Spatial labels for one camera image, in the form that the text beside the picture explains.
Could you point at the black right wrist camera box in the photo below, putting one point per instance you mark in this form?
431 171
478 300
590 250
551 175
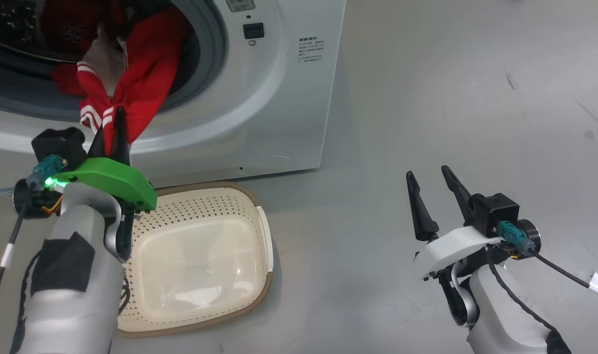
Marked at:
495 211

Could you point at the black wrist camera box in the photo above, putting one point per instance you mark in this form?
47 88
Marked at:
495 211
58 145

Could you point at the blue energy label sticker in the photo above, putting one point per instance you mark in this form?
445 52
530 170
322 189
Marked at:
1 191

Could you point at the white washing machine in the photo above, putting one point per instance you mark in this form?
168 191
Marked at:
279 123

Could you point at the grey warning sticker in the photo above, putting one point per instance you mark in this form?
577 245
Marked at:
240 4

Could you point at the small text label sticker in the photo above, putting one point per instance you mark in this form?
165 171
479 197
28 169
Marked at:
311 49

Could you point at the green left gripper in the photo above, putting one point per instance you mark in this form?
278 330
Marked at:
112 179

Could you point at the red white garment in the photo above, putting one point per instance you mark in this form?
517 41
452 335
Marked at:
146 73

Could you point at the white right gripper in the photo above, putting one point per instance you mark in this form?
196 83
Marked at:
456 246

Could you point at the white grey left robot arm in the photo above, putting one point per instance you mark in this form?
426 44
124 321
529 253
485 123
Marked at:
73 314

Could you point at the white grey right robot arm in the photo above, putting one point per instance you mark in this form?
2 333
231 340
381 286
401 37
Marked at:
500 314

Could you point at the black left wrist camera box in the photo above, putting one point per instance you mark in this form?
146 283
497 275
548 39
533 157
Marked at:
58 145

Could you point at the cream perforated laundry basket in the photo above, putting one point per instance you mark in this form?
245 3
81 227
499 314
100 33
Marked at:
200 265

